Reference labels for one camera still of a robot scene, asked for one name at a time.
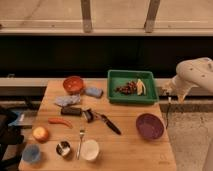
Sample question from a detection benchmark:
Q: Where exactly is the small metal cup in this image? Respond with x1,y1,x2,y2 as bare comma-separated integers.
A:
56,141,71,157

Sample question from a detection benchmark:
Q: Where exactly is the black handled peeler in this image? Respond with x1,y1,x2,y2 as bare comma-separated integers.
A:
83,109,121,135

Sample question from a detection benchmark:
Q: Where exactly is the purple bowl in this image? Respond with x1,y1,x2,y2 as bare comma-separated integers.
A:
136,113,164,140

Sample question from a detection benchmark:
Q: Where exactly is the black rectangular block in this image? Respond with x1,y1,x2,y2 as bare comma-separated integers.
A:
61,107,82,116

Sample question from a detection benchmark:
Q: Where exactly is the silver fork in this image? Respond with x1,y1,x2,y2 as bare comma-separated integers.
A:
76,129,85,160

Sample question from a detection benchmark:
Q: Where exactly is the blue plastic cup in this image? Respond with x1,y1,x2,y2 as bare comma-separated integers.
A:
22,144,41,164

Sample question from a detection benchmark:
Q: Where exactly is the green plastic tray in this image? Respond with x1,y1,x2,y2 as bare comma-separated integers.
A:
107,70,159,104

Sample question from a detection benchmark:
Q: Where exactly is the crumpled grey cloth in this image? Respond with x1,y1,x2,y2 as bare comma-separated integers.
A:
54,95,81,107

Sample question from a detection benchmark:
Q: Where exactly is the blue sponge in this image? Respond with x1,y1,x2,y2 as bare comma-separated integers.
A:
85,87,103,98

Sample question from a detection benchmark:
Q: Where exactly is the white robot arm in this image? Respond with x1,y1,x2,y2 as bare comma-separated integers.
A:
163,57,213,171

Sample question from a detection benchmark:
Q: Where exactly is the red yellow apple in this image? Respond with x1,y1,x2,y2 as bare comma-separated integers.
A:
32,126,49,142

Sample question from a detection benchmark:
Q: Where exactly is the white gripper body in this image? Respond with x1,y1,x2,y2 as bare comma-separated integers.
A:
163,76,189,102

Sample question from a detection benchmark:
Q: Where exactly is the white cup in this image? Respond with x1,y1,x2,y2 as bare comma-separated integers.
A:
81,139,100,162

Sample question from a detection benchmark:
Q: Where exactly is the red bowl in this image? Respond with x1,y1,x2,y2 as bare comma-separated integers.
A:
63,76,84,94

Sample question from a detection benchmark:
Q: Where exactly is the black chair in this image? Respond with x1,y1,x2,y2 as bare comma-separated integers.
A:
0,106,24,171

